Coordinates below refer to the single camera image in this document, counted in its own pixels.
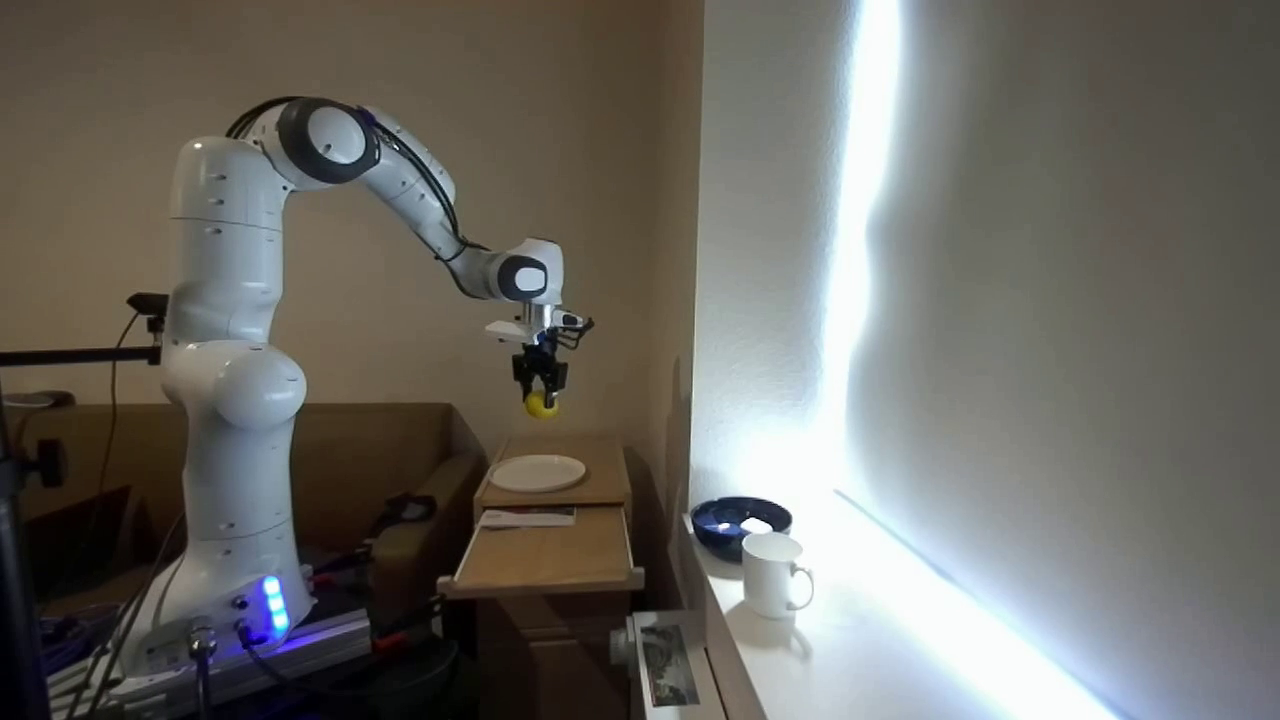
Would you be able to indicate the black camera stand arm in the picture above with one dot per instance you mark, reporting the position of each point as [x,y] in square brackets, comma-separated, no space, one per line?
[82,358]

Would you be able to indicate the white round plate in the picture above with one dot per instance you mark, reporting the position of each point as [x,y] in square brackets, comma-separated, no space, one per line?
[538,474]

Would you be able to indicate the blue bowl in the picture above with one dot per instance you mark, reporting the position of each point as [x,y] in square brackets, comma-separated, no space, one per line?
[723,512]

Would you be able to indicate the brown leather armchair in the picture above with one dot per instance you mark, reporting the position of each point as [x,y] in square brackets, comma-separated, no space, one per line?
[387,444]

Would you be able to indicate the wooden pull-out shelf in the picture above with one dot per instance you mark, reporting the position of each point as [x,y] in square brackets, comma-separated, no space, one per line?
[547,562]

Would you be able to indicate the yellow lemon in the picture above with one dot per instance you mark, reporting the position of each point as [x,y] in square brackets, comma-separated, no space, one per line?
[541,406]

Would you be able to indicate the wooden nightstand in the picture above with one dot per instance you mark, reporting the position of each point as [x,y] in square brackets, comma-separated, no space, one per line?
[600,466]

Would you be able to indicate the white paper pamphlet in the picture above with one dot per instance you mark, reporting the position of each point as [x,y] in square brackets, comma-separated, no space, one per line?
[527,516]

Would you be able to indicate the white mug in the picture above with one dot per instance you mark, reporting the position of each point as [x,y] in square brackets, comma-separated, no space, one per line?
[768,573]

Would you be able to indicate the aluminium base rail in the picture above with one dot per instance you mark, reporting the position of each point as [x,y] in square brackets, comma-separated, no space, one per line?
[304,642]

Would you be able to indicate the black stereo camera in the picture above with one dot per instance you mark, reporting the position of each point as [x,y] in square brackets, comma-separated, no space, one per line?
[150,306]

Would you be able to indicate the black robot table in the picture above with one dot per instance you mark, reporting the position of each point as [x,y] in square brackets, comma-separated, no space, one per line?
[335,685]

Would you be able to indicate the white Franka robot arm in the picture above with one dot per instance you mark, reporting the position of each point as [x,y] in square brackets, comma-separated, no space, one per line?
[226,442]

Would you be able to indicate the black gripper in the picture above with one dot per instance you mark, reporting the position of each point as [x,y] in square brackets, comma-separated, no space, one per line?
[527,333]

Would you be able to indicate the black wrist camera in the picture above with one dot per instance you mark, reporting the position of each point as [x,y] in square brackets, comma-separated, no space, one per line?
[572,324]

